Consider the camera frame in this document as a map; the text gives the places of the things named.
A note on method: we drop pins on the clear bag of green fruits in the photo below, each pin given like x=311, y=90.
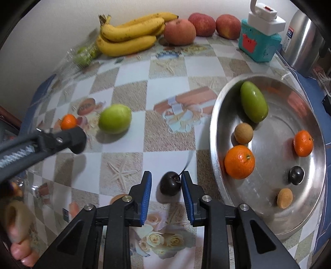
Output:
x=85, y=55

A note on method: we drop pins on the large orange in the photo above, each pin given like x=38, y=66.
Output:
x=239, y=162

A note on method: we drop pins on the teal toy box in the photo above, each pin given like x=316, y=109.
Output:
x=257, y=45

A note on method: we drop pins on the small orange tangerine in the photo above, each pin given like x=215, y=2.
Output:
x=303, y=143
x=68, y=121

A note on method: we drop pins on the round green apple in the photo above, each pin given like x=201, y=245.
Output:
x=115, y=119

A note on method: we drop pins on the round steel tray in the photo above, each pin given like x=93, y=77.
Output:
x=274, y=165

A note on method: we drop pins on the dark cherry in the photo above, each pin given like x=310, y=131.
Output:
x=168, y=184
x=296, y=175

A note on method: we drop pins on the steel kettle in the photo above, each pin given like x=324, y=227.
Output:
x=302, y=41

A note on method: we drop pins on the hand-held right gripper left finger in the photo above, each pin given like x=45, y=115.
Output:
x=146, y=199

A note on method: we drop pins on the person's left hand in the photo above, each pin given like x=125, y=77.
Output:
x=19, y=248

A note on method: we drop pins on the oblong green fruit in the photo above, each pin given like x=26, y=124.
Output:
x=254, y=101

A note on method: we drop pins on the white power adapter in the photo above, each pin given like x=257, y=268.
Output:
x=266, y=20

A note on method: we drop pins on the checkered patterned tablecloth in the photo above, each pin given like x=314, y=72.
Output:
x=155, y=85

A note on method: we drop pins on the brown longan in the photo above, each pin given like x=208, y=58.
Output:
x=284, y=198
x=243, y=133

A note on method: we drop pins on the pale red apple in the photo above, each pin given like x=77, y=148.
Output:
x=179, y=32

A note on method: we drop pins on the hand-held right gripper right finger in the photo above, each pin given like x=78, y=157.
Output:
x=187, y=201

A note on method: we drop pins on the bunch of yellow bananas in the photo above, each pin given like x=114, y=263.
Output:
x=129, y=32

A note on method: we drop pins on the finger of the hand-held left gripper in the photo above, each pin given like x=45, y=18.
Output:
x=59, y=141

